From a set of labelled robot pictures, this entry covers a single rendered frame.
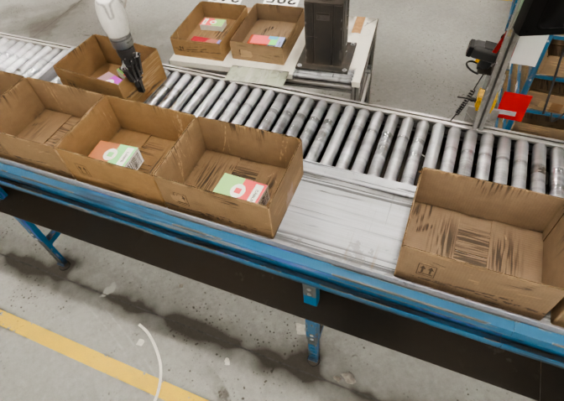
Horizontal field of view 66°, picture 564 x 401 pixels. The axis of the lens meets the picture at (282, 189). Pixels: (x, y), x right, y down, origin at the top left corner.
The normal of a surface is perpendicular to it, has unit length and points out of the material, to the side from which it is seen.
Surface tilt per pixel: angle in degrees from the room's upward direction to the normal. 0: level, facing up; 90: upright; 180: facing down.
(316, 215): 0
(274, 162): 89
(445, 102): 0
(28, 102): 90
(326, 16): 90
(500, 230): 1
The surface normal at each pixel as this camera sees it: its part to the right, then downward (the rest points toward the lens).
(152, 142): -0.07, -0.63
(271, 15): -0.30, 0.74
